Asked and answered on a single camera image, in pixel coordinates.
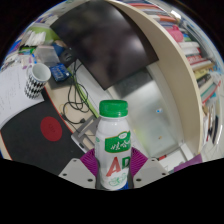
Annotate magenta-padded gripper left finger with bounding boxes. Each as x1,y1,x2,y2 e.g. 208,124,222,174
58,147,100,190

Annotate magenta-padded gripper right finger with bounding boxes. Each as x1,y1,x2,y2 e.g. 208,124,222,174
128,147,170,189

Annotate white green-capped drink bottle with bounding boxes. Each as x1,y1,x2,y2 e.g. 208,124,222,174
94,99,133,191

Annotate flat round red coaster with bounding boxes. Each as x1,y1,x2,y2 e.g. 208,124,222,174
39,115,64,143

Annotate black red-edged desk mat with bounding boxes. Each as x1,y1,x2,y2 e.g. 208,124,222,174
0,98,88,168

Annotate white paper sheet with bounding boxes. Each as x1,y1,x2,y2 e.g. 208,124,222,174
0,63,45,129

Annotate black-white patterned mug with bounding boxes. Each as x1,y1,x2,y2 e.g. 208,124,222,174
23,62,53,100

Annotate blue printed box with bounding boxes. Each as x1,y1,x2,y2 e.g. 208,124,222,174
49,63,72,82

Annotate beige shelf with books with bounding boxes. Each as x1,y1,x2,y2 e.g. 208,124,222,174
106,0,224,158

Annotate clear plastic box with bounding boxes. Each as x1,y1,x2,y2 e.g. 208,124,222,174
34,44,62,67

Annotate black computer monitor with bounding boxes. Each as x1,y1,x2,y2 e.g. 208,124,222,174
49,0,160,91

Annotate white folded tissue stack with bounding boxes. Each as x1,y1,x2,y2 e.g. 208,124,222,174
22,30,48,48

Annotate black cable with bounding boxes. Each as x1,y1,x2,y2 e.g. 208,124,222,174
61,59,99,126

